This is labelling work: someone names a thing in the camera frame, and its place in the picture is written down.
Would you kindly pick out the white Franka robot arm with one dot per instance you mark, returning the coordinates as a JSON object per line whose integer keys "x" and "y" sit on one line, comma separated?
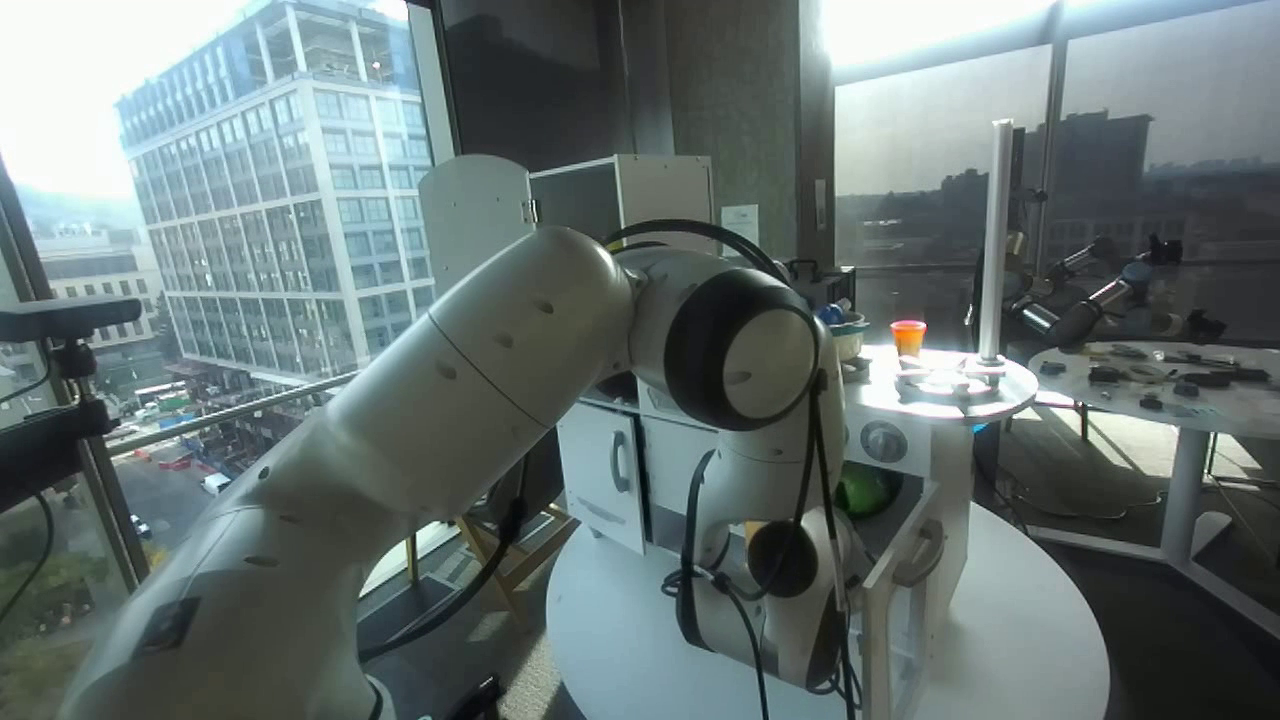
{"x": 440, "y": 387}

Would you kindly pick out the small white cabinet door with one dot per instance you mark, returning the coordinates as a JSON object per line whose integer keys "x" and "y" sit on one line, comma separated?
{"x": 673, "y": 467}

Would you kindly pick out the wide white cabinet door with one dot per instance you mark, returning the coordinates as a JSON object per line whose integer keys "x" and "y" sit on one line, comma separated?
{"x": 607, "y": 473}

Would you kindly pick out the tall white cabinet door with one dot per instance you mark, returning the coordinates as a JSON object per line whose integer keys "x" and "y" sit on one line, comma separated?
{"x": 473, "y": 213}

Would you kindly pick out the white paper note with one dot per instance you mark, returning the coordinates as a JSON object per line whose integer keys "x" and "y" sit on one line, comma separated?
{"x": 741, "y": 224}

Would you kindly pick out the grey oven knob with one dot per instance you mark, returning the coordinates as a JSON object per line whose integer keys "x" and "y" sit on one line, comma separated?
{"x": 885, "y": 442}

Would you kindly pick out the green ball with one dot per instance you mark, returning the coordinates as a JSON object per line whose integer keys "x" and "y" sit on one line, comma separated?
{"x": 869, "y": 490}

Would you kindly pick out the wooden folding chair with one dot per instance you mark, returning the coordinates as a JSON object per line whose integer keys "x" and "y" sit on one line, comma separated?
{"x": 454, "y": 545}

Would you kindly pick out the small orange cup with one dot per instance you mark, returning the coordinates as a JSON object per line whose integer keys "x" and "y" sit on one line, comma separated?
{"x": 909, "y": 338}

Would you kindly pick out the white toy kitchen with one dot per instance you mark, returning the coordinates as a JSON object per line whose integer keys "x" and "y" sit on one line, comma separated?
{"x": 935, "y": 467}

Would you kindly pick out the black lab equipment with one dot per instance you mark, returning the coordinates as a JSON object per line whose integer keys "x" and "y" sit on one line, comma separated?
{"x": 1083, "y": 302}

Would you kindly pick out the round white table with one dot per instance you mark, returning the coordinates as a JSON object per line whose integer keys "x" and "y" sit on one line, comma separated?
{"x": 1042, "y": 642}

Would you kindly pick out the white side table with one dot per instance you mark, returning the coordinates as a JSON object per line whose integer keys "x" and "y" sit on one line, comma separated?
{"x": 1200, "y": 401}

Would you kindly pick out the white vertical post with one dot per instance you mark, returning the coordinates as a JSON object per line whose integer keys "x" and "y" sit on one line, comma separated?
{"x": 997, "y": 243}

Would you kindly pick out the black camera on stand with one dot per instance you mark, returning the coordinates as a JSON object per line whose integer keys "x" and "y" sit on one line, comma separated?
{"x": 62, "y": 323}

